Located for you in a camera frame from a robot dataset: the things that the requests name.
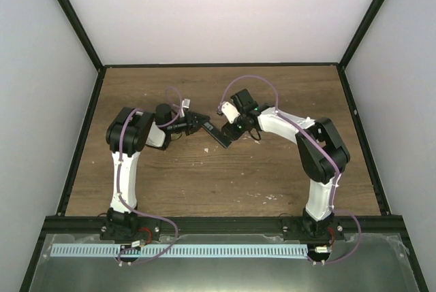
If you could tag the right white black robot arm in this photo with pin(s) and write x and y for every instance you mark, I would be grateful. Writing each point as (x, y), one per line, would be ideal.
(323, 153)

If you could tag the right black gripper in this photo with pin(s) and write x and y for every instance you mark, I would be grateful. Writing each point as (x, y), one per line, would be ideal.
(233, 133)

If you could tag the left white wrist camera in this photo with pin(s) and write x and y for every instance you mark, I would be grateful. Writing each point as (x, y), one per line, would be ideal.
(184, 108)

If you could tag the black aluminium frame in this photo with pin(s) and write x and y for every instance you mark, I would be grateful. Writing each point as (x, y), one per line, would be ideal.
(386, 222)

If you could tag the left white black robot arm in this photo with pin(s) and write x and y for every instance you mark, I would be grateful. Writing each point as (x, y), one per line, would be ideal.
(127, 135)

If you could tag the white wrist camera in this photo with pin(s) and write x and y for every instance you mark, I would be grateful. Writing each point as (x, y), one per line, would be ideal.
(184, 108)
(229, 111)

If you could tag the black remote control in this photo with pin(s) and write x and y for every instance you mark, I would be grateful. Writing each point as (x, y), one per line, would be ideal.
(215, 133)

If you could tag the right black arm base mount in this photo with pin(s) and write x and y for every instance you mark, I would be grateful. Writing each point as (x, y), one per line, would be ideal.
(304, 228)

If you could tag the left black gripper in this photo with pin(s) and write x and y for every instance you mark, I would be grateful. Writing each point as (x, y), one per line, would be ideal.
(189, 120)

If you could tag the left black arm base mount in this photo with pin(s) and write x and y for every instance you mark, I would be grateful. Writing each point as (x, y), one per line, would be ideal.
(142, 228)

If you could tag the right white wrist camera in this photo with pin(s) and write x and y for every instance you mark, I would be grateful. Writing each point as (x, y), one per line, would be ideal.
(229, 111)

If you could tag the light blue slotted cable duct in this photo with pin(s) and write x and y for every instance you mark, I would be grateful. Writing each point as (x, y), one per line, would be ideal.
(280, 251)

